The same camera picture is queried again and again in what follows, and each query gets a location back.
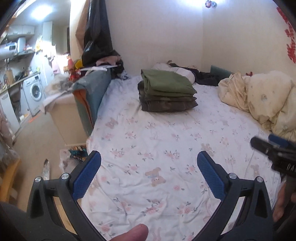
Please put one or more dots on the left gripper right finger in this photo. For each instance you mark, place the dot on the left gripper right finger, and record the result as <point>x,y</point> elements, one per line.
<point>244,211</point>

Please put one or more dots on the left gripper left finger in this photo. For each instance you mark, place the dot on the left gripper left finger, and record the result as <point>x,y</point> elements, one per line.
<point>44,222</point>

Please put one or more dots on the olive green pants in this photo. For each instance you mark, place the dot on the olive green pants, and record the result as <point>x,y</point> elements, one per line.
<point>165,84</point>

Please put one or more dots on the black clothing pile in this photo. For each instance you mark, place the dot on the black clothing pile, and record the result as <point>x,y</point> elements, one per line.
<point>201,78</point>

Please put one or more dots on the right hand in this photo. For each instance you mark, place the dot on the right hand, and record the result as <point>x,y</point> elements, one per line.
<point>279,206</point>

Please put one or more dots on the left hand thumb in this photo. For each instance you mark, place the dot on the left hand thumb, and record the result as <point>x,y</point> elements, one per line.
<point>137,233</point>

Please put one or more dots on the silver wrapper on floor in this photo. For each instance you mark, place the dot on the silver wrapper on floor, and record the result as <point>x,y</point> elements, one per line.
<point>46,170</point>

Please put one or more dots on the wooden chair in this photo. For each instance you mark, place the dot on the wooden chair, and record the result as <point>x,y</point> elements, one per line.
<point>7,181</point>

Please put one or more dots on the cream bear print duvet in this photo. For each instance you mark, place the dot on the cream bear print duvet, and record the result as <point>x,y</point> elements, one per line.
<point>268,97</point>

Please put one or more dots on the floral white bed sheet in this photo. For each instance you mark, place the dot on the floral white bed sheet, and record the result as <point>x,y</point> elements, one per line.
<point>149,172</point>

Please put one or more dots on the beige bedside cabinet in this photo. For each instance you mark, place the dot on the beige bedside cabinet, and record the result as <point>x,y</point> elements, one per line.
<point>63,110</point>

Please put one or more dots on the white pillow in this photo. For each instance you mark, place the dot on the white pillow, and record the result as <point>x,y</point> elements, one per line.
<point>181,71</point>

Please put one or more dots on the white washing machine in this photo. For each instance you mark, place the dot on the white washing machine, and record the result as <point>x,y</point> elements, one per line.
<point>34,93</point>

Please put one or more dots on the teal bed headboard cushion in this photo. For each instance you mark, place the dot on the teal bed headboard cushion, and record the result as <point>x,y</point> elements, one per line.
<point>88,93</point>

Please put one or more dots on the black hanging garment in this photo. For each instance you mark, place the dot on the black hanging garment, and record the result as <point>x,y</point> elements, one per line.
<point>97,37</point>

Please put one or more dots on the red wall decoration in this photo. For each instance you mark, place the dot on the red wall decoration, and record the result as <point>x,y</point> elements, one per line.
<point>290,33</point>

